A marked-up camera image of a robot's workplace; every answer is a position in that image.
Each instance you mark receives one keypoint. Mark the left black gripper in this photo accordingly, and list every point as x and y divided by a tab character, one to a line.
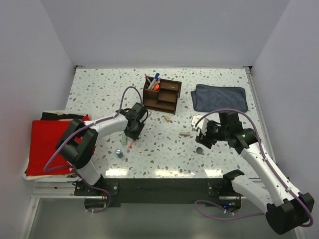
136	136

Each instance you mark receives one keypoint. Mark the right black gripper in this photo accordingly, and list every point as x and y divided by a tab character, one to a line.
202	139

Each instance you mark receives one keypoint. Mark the grey round cap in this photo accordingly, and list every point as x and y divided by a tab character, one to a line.
199	150

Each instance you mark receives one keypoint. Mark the blue battery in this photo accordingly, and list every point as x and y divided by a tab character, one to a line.
119	153

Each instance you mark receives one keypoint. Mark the brown wooden desk organizer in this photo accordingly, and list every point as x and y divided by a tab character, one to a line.
165	98

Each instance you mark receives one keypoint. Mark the orange black highlighter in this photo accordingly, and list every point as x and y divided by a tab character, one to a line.
156	87

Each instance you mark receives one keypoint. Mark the red gel pen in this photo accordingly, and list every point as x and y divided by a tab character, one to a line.
148	80

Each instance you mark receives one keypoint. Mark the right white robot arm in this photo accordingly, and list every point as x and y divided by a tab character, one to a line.
280	201

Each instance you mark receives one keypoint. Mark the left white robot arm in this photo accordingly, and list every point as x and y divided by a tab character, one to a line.
78	142

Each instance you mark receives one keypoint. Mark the light green stapler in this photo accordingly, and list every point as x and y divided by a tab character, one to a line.
124	139

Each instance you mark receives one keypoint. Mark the wooden clothespin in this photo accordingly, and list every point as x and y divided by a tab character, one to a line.
185	133

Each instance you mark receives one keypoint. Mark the dark blue folded towel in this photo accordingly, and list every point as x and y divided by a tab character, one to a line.
207	98

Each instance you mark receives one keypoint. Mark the white tray with cloths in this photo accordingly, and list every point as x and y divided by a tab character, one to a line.
50	177

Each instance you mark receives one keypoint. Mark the red cloth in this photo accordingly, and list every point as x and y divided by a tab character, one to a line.
45	134

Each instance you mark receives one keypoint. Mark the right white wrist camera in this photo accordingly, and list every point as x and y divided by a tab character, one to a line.
199	124

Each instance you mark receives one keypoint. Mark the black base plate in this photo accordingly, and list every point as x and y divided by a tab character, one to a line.
114	192

